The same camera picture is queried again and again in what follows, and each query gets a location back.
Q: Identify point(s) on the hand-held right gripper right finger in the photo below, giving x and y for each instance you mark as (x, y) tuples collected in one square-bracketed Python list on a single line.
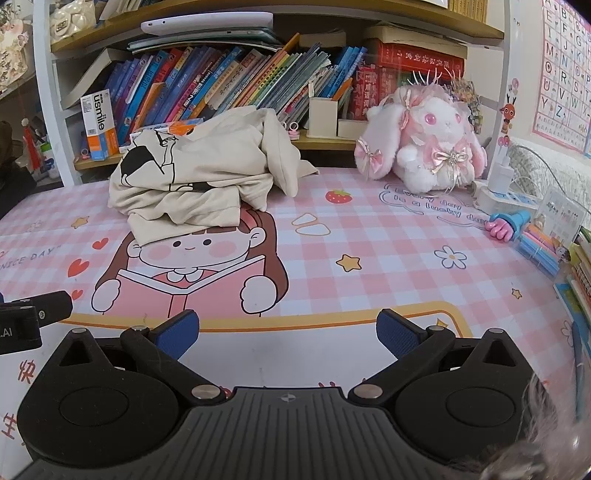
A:
[(397, 333)]

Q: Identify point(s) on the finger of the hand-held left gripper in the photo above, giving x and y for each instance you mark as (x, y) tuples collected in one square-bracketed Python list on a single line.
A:
[(53, 307)]

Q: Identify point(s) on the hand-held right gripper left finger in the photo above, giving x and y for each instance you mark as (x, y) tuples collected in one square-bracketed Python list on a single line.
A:
[(178, 333)]

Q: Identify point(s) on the cream T-shirt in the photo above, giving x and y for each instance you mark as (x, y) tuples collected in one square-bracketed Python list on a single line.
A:
[(184, 152)]

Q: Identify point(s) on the beige sweatpants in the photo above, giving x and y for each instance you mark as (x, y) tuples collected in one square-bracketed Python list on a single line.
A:
[(286, 161)]

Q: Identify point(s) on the pink checked cartoon table mat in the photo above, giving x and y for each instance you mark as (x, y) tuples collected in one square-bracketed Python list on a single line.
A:
[(323, 249)]

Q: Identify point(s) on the brown garment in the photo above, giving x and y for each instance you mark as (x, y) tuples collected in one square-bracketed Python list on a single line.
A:
[(14, 184)]

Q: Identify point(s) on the pink binder clip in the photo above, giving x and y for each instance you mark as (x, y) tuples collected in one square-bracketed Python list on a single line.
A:
[(293, 131), (85, 154)]

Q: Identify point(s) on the blue pink toy hand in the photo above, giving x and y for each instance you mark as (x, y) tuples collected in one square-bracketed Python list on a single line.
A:
[(512, 220)]

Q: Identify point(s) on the red tassel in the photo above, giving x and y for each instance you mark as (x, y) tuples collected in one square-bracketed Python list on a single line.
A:
[(30, 143)]

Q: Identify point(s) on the white power strip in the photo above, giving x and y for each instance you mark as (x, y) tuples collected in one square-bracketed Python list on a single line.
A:
[(503, 203)]

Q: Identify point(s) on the white charger plug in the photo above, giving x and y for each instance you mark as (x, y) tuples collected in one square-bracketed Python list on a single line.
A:
[(499, 177)]

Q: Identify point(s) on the tall white orange box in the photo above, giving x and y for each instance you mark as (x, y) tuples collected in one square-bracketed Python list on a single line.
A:
[(99, 124)]

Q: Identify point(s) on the person's fuzzy beige clothing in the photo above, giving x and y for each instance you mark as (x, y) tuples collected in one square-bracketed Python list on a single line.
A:
[(554, 443)]

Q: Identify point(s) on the pink white plush bunny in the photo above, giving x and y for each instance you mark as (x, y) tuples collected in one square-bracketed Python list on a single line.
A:
[(429, 134)]

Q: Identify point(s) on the clear acrylic card stand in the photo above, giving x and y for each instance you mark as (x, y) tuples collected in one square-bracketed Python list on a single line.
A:
[(561, 212)]

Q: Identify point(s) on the flat white orange box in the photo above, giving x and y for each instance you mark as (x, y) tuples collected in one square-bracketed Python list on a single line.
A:
[(184, 125)]

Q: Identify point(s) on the low cream box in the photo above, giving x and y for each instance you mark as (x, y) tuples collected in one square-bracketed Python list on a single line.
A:
[(353, 129)]

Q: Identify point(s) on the wooden bookshelf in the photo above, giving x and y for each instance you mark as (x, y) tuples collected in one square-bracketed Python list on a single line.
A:
[(46, 92)]

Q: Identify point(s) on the white lace cloth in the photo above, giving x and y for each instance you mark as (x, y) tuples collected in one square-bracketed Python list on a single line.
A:
[(554, 170)]

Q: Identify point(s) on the cream pen holder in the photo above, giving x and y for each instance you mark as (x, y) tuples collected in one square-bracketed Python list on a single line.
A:
[(323, 117)]

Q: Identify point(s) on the thick grey paperback book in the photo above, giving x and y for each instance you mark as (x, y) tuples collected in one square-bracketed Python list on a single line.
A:
[(92, 74)]

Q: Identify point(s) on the red patterned thick book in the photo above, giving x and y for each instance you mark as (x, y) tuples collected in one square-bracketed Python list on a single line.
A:
[(369, 92)]

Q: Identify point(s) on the floral decor plaque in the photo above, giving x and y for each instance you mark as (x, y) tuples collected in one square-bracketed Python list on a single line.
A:
[(14, 55)]

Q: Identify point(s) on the row of colourful books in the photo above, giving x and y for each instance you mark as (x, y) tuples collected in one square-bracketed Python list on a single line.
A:
[(207, 78)]

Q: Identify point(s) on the red thick dictionary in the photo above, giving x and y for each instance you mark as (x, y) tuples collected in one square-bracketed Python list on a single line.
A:
[(420, 55)]

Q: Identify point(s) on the beige thick book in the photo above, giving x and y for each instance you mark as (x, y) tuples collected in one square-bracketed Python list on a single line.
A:
[(415, 36)]

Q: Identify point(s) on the white tablet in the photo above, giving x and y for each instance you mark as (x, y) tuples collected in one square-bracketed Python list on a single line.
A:
[(207, 23)]

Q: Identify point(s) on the stack of books by wall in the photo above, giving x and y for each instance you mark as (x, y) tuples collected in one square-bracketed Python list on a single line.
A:
[(579, 277)]

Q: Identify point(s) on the deer wall sticker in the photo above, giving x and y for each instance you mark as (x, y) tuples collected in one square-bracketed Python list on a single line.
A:
[(508, 110)]

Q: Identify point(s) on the alphabet wall poster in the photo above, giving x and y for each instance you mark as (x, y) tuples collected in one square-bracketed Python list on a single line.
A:
[(563, 69)]

